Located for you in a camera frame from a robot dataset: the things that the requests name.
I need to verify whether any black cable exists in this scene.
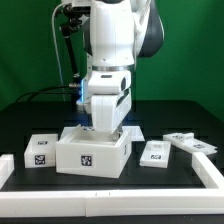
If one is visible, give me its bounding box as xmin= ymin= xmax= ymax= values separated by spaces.
xmin=15 ymin=83 xmax=83 ymax=103

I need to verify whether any white U-shaped obstacle frame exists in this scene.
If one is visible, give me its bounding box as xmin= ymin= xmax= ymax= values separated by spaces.
xmin=0 ymin=152 xmax=224 ymax=218

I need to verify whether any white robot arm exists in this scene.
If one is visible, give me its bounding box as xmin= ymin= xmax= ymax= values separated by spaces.
xmin=84 ymin=0 xmax=164 ymax=134

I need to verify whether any white cable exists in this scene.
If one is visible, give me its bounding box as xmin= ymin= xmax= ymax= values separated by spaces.
xmin=50 ymin=2 xmax=73 ymax=101

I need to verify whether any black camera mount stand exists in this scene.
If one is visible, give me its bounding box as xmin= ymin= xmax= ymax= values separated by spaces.
xmin=60 ymin=4 xmax=85 ymax=83

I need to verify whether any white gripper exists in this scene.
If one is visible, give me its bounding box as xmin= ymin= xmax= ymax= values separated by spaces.
xmin=88 ymin=70 xmax=132 ymax=141

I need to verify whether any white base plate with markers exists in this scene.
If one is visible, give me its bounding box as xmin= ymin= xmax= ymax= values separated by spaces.
xmin=122 ymin=126 xmax=145 ymax=142

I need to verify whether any white cabinet top block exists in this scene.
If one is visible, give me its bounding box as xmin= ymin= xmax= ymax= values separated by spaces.
xmin=24 ymin=134 xmax=58 ymax=168

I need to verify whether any white cabinet door panel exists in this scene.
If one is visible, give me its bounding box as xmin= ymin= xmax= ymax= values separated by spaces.
xmin=163 ymin=133 xmax=217 ymax=155
xmin=140 ymin=141 xmax=171 ymax=168

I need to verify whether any white cabinet body box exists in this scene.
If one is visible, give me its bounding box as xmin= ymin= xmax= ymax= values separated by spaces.
xmin=56 ymin=125 xmax=131 ymax=178

